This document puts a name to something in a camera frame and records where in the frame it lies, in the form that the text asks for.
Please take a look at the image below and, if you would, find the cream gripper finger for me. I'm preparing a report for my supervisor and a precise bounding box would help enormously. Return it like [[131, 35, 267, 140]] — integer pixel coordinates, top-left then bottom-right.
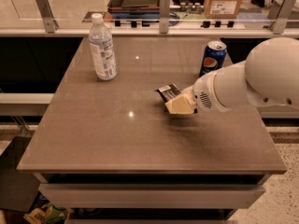
[[165, 94, 196, 115]]

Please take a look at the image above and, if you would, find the cardboard box with label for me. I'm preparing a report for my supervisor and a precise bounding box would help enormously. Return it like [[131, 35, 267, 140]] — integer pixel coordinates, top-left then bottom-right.
[[204, 0, 242, 19]]

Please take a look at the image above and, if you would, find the blue pepsi can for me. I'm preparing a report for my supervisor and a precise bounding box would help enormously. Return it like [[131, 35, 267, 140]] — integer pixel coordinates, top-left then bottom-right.
[[199, 40, 227, 77]]

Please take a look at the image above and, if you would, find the metal glass bracket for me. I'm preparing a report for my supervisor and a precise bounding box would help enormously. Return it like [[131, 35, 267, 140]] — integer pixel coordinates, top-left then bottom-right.
[[269, 0, 296, 35], [36, 0, 58, 34], [159, 0, 170, 34]]

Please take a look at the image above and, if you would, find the black rxbar chocolate bar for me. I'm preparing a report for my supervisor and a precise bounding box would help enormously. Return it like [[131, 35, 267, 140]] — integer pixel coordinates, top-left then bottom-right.
[[156, 84, 181, 103]]

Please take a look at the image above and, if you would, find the white table drawer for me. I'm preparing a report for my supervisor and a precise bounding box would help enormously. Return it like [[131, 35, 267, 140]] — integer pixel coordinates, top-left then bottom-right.
[[39, 184, 264, 209]]

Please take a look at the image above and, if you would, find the green yellow snack bag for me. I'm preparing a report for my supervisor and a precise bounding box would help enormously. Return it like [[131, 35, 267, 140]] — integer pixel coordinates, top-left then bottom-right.
[[23, 203, 68, 224]]

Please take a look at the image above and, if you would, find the left metal glass bracket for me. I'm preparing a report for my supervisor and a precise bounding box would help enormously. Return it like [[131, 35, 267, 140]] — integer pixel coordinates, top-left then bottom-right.
[[36, 0, 58, 34]]

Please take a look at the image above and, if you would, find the right metal glass bracket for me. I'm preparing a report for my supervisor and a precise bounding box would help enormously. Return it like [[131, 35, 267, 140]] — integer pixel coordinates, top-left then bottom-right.
[[269, 0, 296, 35]]

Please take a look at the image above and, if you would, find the middle metal glass bracket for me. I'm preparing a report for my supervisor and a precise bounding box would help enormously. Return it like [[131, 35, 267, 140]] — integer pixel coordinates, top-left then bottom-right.
[[159, 0, 170, 34]]

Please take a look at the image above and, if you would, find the clear plastic water bottle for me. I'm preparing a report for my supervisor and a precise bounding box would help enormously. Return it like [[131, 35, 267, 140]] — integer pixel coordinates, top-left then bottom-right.
[[88, 13, 117, 80]]

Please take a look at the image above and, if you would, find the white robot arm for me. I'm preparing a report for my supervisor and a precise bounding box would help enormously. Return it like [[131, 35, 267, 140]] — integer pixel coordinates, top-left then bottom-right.
[[165, 37, 299, 115]]

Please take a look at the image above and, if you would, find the dark grey floor bin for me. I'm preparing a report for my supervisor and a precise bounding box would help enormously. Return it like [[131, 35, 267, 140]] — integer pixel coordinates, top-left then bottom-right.
[[0, 136, 39, 212]]

